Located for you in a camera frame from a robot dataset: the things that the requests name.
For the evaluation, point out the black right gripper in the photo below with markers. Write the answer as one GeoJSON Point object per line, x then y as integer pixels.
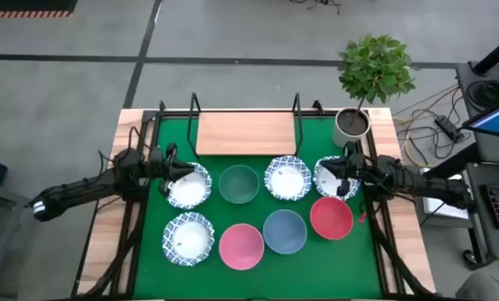
{"type": "Point", "coordinates": [362, 169]}

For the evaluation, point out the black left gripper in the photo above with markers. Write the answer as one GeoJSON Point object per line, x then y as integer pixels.
{"type": "Point", "coordinates": [161, 171]}

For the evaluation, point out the green plastic bowl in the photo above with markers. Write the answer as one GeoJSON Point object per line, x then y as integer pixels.
{"type": "Point", "coordinates": [238, 184]}

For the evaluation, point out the blue plastic bowl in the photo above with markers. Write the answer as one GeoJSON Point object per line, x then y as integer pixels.
{"type": "Point", "coordinates": [284, 231]}

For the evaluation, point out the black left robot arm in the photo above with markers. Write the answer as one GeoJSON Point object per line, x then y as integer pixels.
{"type": "Point", "coordinates": [77, 188]}

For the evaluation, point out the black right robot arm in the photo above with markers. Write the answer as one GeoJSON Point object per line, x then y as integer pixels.
{"type": "Point", "coordinates": [424, 184]}

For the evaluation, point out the blue patterned paper bowl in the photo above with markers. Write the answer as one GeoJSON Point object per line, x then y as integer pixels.
{"type": "Point", "coordinates": [288, 180]}
{"type": "Point", "coordinates": [326, 186]}
{"type": "Point", "coordinates": [188, 240]}
{"type": "Point", "coordinates": [190, 194]}

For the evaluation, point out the red plastic bowl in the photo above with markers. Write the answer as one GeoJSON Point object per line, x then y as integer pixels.
{"type": "Point", "coordinates": [331, 217]}

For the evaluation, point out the white round plant pot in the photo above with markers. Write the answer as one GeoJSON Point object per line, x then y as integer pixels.
{"type": "Point", "coordinates": [339, 134]}

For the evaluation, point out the small red tag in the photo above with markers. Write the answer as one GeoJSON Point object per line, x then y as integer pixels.
{"type": "Point", "coordinates": [362, 217]}

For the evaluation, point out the pink plastic bowl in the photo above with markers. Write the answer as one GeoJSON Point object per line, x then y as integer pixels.
{"type": "Point", "coordinates": [241, 246]}

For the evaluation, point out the green table mat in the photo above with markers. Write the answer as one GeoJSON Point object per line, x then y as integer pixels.
{"type": "Point", "coordinates": [316, 271]}

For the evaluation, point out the white box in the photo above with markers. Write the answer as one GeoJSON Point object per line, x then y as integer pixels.
{"type": "Point", "coordinates": [441, 211]}

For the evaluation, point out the small green leafy tree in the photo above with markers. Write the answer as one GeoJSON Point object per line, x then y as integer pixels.
{"type": "Point", "coordinates": [374, 67]}

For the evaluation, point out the black power strip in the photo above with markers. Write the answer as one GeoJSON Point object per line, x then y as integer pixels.
{"type": "Point", "coordinates": [449, 127]}

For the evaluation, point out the grey equipment cart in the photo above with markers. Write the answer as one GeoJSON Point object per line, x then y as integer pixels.
{"type": "Point", "coordinates": [493, 150]}

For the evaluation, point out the laptop with blue screen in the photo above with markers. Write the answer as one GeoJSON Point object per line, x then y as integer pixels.
{"type": "Point", "coordinates": [497, 121]}

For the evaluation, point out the grey chair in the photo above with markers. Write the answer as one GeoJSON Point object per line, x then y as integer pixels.
{"type": "Point", "coordinates": [487, 287]}

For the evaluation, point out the black stand pole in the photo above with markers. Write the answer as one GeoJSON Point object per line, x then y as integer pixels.
{"type": "Point", "coordinates": [497, 52]}

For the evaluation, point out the black mat with hazard stripes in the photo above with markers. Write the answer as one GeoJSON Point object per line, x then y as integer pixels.
{"type": "Point", "coordinates": [27, 5]}

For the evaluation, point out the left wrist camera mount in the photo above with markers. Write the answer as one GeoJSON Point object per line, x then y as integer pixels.
{"type": "Point", "coordinates": [171, 152]}

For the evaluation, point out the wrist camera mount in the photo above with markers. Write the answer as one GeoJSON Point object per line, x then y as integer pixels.
{"type": "Point", "coordinates": [171, 152]}
{"type": "Point", "coordinates": [350, 149]}

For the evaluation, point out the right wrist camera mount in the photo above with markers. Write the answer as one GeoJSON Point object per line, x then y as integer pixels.
{"type": "Point", "coordinates": [350, 149]}

